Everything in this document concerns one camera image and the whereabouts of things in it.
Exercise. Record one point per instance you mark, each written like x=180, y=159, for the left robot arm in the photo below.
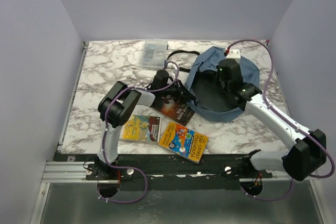
x=119, y=103

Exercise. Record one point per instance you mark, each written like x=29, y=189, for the blue student backpack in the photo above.
x=212, y=103

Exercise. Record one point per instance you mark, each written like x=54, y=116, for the yellow Treehouse book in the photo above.
x=183, y=142

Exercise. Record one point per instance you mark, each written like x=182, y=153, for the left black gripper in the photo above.
x=181, y=93

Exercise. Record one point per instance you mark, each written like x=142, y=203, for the white earbud charger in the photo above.
x=171, y=64

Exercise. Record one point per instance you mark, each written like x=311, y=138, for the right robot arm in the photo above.
x=305, y=148

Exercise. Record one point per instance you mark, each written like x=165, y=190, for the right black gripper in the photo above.
x=218, y=80

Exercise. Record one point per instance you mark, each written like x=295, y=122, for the yellow blue paperback book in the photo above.
x=141, y=128

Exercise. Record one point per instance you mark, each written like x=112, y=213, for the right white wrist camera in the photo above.
x=233, y=53

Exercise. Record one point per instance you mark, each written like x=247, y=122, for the clear plastic storage box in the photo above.
x=154, y=54

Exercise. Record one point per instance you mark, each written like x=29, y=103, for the dark Three Days book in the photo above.
x=180, y=113

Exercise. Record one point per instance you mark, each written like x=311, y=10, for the aluminium frame rail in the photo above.
x=155, y=166

